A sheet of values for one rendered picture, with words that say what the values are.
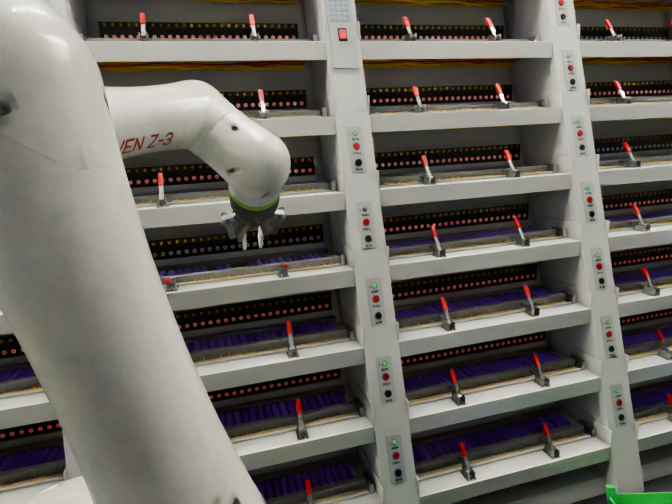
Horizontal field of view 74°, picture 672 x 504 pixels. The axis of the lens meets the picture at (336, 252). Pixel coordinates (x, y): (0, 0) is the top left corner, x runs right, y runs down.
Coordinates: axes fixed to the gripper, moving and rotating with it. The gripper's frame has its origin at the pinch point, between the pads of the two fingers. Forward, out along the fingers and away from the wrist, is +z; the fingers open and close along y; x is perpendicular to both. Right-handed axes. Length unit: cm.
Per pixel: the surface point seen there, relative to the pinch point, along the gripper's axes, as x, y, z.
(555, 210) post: -4, -95, 13
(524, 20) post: -64, -95, -2
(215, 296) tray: 10.6, 9.9, 8.5
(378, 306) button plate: 18.5, -30.1, 9.9
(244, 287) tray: 9.5, 2.9, 7.8
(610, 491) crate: 76, -87, 19
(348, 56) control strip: -45, -31, -8
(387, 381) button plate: 37, -30, 15
